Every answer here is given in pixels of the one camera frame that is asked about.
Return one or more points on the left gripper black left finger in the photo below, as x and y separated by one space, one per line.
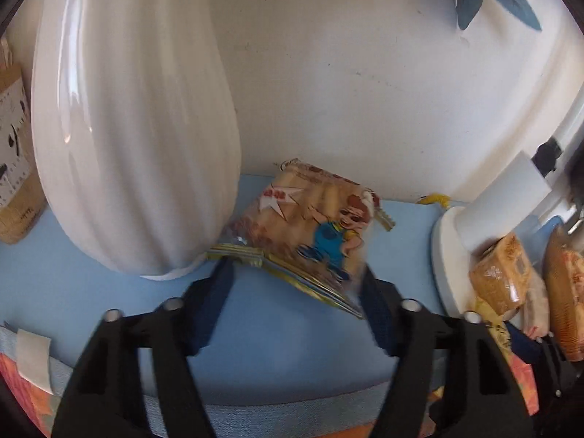
150 364

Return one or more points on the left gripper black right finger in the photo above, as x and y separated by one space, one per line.
438 364

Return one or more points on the cartoon boy biscuit packet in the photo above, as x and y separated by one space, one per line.
308 227

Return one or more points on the large clear bread bag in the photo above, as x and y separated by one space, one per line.
536 308

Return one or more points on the yellow label snack packet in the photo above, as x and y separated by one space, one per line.
496 327

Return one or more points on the tan rice cake bar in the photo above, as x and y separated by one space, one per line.
501 277

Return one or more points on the brown ribbed glass bowl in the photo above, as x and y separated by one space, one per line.
563 274

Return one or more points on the floral woven table mat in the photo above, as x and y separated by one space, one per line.
104 396

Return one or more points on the bamboo pen holder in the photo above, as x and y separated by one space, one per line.
21 193

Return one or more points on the white ribbed vase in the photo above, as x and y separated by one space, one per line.
134 129

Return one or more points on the white lamp post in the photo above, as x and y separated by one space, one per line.
463 233

